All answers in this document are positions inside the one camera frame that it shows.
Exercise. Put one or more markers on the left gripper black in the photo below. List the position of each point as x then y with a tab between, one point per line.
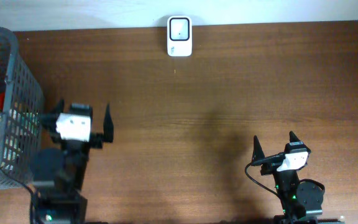
97	139

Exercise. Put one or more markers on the white barcode scanner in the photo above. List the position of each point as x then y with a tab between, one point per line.
179	36

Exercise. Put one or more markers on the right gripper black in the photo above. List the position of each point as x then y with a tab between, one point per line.
270	163

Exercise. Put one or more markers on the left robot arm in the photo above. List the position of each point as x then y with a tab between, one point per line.
59	172

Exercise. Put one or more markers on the grey mesh basket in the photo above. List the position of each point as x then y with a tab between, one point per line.
20	129

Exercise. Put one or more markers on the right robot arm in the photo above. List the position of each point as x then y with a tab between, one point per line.
301	200

